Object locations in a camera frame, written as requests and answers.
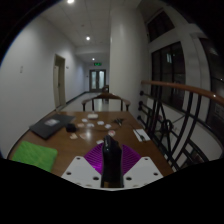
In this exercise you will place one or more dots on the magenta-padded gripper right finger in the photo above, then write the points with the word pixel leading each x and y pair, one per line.
pixel 143 171

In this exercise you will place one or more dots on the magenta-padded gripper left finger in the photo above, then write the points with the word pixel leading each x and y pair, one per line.
pixel 81 171

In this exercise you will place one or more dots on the black computer mouse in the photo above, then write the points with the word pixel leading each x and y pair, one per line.
pixel 111 160

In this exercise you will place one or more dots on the green mouse pad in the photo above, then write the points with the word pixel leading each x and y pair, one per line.
pixel 33 155

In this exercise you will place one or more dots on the small white card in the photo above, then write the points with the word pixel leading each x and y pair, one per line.
pixel 80 125
pixel 99 141
pixel 90 125
pixel 100 122
pixel 111 133
pixel 73 136
pixel 84 120
pixel 82 136
pixel 108 126

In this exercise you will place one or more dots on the white notepad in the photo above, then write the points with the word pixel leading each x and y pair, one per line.
pixel 141 134

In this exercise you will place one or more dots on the small black box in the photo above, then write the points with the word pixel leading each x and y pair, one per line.
pixel 71 127

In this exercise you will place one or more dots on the black closed laptop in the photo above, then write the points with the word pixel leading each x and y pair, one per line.
pixel 50 128

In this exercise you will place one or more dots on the small white box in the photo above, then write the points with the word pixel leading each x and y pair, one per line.
pixel 92 116

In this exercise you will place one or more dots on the wooden armchair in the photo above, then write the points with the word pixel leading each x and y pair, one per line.
pixel 106 95

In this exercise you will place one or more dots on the side doorway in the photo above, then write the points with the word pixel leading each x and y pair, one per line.
pixel 60 83

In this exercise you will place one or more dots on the glass double door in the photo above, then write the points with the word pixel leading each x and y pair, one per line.
pixel 93 80

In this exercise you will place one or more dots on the black railing with wooden handrail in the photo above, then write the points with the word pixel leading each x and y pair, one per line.
pixel 180 86

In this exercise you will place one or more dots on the dark framed window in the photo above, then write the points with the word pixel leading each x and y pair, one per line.
pixel 168 73
pixel 215 76

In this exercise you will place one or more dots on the green exit sign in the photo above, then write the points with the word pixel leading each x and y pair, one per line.
pixel 97 64

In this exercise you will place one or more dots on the ceiling lights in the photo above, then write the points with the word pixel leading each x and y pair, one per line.
pixel 87 38

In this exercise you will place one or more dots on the small dark transom window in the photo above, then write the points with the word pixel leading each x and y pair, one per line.
pixel 160 26

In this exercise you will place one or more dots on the white wall switch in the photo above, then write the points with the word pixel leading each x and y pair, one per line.
pixel 21 69

